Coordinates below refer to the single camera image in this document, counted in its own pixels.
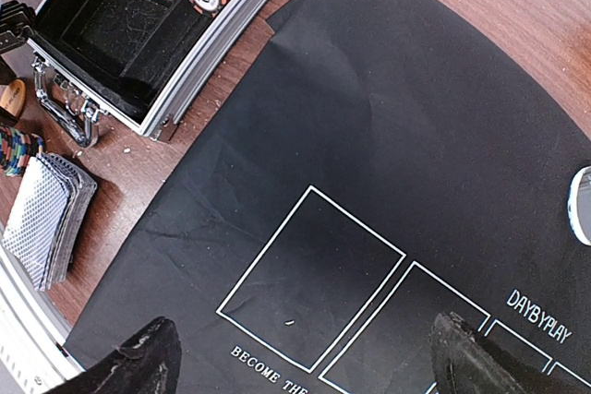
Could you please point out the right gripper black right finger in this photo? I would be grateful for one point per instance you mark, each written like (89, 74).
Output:
(465, 361)

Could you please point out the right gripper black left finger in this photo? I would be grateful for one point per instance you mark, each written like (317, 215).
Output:
(148, 362)

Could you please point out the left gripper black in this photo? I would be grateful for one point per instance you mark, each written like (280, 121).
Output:
(17, 22)

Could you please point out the orange big blind button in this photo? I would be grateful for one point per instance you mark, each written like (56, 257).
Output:
(13, 98)

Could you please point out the clear acrylic dealer button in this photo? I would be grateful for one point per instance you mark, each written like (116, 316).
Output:
(578, 205)

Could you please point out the aluminium poker case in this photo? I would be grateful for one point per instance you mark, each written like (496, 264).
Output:
(141, 61)

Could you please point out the blue playing card deck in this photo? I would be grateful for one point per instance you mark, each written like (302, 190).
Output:
(46, 216)

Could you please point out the black poker mat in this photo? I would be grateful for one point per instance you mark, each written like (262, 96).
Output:
(381, 162)

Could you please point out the front aluminium rail base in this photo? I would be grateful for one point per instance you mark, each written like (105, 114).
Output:
(33, 334)

